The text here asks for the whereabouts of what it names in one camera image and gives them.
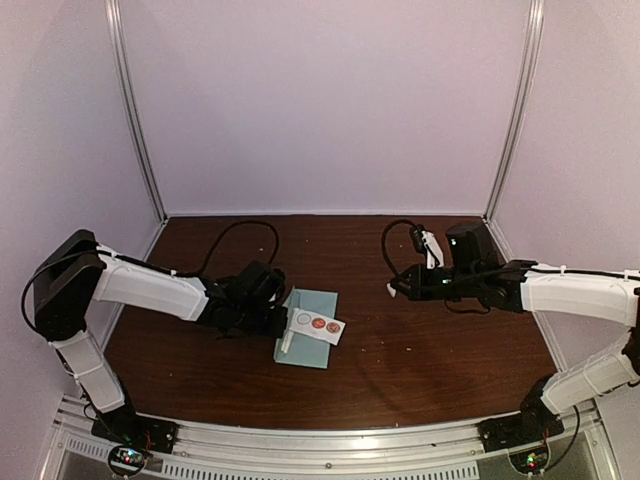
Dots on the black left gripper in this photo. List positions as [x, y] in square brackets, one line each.
[277, 327]

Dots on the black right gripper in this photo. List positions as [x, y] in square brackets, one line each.
[419, 290]

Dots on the beige ornate letter paper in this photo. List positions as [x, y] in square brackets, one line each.
[286, 342]

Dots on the sticker sheet with three seals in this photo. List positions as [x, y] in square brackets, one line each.
[316, 326]

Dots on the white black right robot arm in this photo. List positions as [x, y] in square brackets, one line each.
[521, 286]

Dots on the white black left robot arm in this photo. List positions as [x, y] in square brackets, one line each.
[81, 271]

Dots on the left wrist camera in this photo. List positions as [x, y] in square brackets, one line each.
[280, 286]

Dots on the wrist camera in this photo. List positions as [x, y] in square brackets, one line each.
[280, 286]
[425, 243]

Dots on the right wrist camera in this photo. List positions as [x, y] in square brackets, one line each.
[425, 243]

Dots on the front aluminium rail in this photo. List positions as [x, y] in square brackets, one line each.
[451, 450]

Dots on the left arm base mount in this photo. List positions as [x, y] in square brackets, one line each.
[137, 444]

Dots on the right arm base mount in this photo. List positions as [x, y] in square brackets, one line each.
[526, 441]

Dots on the right aluminium frame post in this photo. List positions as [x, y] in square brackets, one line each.
[528, 65]

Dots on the aluminium frame post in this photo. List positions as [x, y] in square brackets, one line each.
[528, 65]
[132, 114]

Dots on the left aluminium frame post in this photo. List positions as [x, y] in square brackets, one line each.
[132, 114]

